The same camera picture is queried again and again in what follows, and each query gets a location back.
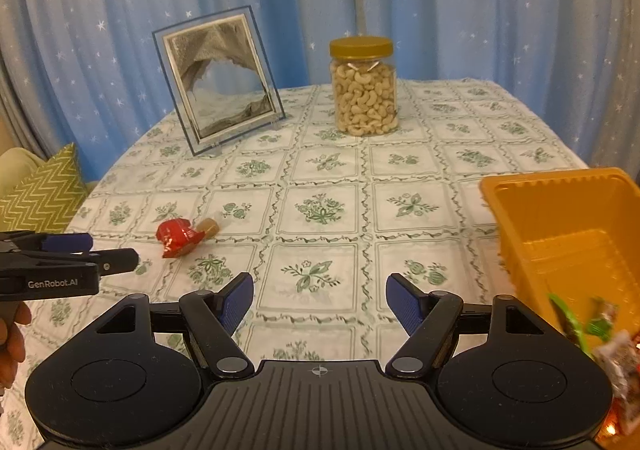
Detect red wrapper with brown candy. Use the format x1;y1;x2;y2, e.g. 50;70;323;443
155;218;220;258

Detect yellow-green sofa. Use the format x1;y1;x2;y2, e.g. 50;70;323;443
0;147;44;196

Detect green zigzag cushion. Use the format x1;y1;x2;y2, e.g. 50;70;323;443
1;144;90;233

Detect cashew jar gold lid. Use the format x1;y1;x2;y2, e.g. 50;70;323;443
329;36;398;137

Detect green wrapped brown candy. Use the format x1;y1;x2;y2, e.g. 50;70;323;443
548;293;618;356

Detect left hand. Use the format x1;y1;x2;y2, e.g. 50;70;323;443
0;302;32;388

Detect glass sand art frame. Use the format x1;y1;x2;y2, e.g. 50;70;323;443
153;6;285;155

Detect green floral tablecloth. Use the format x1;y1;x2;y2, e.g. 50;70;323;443
1;78;580;449

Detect orange plastic tray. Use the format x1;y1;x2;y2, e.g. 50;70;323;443
480;168;639;335

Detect red white snack packet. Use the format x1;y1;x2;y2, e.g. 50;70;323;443
593;330;639;435

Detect blue star curtain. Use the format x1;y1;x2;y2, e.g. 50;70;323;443
1;0;639;180

